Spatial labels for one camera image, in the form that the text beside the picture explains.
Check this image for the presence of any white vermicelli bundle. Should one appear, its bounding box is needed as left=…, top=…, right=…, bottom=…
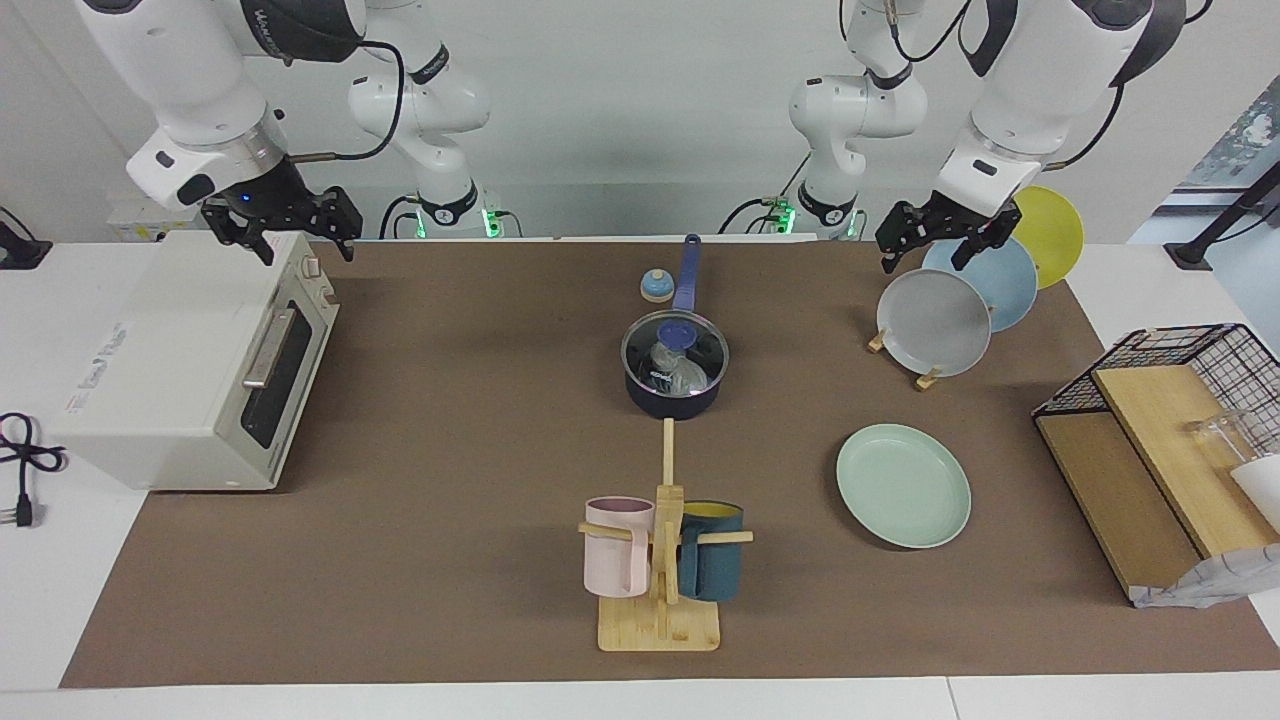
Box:
left=648, top=345, right=708, bottom=394

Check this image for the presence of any glass lid with blue knob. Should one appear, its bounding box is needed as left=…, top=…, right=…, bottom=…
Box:
left=621, top=311, right=730, bottom=397

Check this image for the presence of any black monitor arm base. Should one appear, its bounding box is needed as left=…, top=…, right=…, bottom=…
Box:
left=1164, top=160, right=1280, bottom=269

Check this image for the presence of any light blue plate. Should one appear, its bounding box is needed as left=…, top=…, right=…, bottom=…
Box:
left=921, top=235, right=1039, bottom=333

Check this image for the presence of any grey plate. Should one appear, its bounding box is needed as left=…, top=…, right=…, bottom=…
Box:
left=877, top=268, right=993, bottom=378

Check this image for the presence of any yellow plate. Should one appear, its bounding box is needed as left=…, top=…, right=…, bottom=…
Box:
left=1005, top=185, right=1085, bottom=291

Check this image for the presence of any wooden plate rack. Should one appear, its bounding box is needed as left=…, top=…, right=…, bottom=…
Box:
left=867, top=320, right=944, bottom=392

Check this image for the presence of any green round plate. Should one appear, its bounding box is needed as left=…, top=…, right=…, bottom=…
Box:
left=836, top=423, right=972, bottom=549

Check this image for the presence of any beige toaster oven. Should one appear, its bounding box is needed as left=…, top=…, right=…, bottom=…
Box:
left=45, top=231, right=340, bottom=492

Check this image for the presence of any clear glass cup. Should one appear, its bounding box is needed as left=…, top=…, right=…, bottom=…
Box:
left=1186, top=409, right=1257, bottom=467

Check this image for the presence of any teal mug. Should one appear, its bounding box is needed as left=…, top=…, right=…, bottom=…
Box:
left=677, top=501, right=745, bottom=602

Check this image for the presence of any brown table mat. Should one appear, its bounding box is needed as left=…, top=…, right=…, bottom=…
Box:
left=60, top=240, right=1280, bottom=689

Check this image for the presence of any white cup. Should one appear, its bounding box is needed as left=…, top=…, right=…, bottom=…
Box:
left=1230, top=455, right=1280, bottom=533

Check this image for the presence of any pink mug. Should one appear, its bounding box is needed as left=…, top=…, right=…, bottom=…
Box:
left=584, top=496, right=656, bottom=599

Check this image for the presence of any white crumpled bag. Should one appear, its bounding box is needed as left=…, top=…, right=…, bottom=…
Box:
left=1130, top=543, right=1280, bottom=609

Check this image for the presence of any wooden mug tree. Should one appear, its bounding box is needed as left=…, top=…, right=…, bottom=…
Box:
left=578, top=418, right=754, bottom=653

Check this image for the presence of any white box by wall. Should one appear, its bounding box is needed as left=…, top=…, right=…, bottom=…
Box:
left=107, top=195, right=202, bottom=242

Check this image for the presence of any black wire basket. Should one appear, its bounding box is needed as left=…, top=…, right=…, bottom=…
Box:
left=1033, top=323, right=1280, bottom=459

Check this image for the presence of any black stand with cable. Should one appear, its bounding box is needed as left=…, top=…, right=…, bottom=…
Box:
left=0, top=206, right=53, bottom=270

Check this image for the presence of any dark pot with blue handle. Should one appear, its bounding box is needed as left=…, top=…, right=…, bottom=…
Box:
left=621, top=235, right=730, bottom=421

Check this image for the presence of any wire and wood dish rack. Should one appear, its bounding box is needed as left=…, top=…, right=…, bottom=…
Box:
left=1035, top=364, right=1280, bottom=599

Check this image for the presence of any black power cable with plug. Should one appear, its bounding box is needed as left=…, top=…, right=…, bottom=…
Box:
left=0, top=411, right=68, bottom=529

